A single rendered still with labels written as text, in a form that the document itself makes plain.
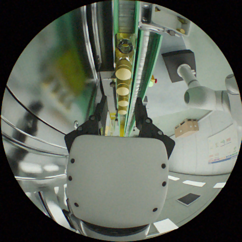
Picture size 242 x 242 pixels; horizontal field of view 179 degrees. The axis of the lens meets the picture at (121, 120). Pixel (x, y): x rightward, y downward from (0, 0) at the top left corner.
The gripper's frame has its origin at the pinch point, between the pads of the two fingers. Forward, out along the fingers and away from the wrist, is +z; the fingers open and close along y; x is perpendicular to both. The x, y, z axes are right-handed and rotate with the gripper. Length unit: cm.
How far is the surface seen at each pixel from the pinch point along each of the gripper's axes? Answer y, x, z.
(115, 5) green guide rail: -3.8, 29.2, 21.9
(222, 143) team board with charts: 362, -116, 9
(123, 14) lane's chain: -1.5, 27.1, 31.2
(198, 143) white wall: 365, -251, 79
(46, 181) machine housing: -14.8, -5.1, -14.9
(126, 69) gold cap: 0.6, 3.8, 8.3
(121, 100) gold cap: 0.0, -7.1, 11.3
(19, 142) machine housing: -13.9, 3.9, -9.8
